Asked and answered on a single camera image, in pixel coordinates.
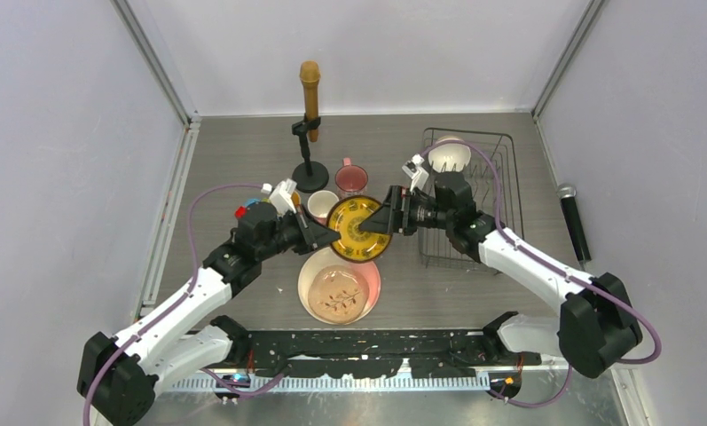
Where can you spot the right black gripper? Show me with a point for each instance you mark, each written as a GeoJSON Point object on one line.
{"type": "Point", "coordinates": [388, 219]}

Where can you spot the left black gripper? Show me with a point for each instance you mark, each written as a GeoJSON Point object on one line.
{"type": "Point", "coordinates": [320, 235]}

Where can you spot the large pink cream plate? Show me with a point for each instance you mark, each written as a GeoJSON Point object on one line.
{"type": "Point", "coordinates": [325, 258]}

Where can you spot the plain pink mug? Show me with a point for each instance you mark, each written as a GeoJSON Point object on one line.
{"type": "Point", "coordinates": [320, 203]}

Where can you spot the yellow plate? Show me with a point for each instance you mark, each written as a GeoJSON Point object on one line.
{"type": "Point", "coordinates": [354, 245]}

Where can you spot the pink patterned mug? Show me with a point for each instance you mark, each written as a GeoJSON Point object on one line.
{"type": "Point", "coordinates": [350, 179]}

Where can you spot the white ceramic bowl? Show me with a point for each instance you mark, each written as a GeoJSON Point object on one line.
{"type": "Point", "coordinates": [449, 153]}

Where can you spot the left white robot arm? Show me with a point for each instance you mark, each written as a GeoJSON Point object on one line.
{"type": "Point", "coordinates": [121, 375]}

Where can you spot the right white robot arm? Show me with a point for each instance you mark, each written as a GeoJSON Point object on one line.
{"type": "Point", "coordinates": [595, 325]}

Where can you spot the colourful toy block stack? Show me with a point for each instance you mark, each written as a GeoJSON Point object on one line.
{"type": "Point", "coordinates": [242, 209]}

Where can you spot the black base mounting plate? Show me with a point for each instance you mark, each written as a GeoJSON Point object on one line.
{"type": "Point", "coordinates": [429, 353]}

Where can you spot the brown microphone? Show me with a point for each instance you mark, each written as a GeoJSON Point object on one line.
{"type": "Point", "coordinates": [310, 76]}

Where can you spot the black handheld microphone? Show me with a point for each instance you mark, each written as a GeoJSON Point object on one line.
{"type": "Point", "coordinates": [567, 195]}

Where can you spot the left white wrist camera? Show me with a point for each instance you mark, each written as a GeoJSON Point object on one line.
{"type": "Point", "coordinates": [280, 196]}

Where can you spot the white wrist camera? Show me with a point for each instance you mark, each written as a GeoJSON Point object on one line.
{"type": "Point", "coordinates": [280, 196]}
{"type": "Point", "coordinates": [415, 171]}

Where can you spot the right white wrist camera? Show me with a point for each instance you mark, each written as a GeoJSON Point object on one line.
{"type": "Point", "coordinates": [415, 171]}

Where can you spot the black wire dish rack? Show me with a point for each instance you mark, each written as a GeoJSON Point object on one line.
{"type": "Point", "coordinates": [434, 248]}

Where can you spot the aluminium frame rail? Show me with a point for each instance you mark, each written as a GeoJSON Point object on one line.
{"type": "Point", "coordinates": [167, 219]}

